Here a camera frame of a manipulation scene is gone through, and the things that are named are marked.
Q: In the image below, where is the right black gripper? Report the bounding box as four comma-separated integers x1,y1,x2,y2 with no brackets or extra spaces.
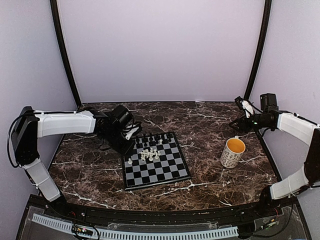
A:
229,112,271,134

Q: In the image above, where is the black grey chessboard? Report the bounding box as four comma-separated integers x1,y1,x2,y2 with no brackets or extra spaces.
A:
121,132,192,191

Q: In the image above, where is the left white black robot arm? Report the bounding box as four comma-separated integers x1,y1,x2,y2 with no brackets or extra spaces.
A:
6,105,141,218

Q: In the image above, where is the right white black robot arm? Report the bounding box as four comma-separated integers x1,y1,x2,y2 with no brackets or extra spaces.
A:
229,93,320,217

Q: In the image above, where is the white chess piece pile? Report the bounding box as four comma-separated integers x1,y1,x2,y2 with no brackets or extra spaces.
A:
139,148,161,162

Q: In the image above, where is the white patterned mug yellow inside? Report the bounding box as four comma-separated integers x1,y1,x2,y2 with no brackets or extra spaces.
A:
220,136,246,169

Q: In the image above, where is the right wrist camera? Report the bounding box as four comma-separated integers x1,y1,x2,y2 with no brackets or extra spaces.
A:
234,96,255,118

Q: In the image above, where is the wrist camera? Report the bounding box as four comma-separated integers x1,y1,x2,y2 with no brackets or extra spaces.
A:
234,96,255,118
122,121,142,140

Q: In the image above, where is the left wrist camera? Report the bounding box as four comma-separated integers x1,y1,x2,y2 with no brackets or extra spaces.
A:
122,121,142,140

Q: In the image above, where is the black front rail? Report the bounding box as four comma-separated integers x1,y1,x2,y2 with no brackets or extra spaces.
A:
42,203,284,226

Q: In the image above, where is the right black frame post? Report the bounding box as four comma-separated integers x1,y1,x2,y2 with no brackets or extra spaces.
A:
244,0,272,100

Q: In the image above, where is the black frame post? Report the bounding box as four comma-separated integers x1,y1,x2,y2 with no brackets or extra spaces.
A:
244,0,272,100
49,0,82,108

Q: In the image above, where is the white slotted cable duct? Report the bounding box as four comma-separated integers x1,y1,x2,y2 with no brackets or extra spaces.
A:
31,213,239,240

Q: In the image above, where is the left black frame post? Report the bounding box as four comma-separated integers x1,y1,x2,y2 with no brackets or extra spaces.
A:
49,0,82,108

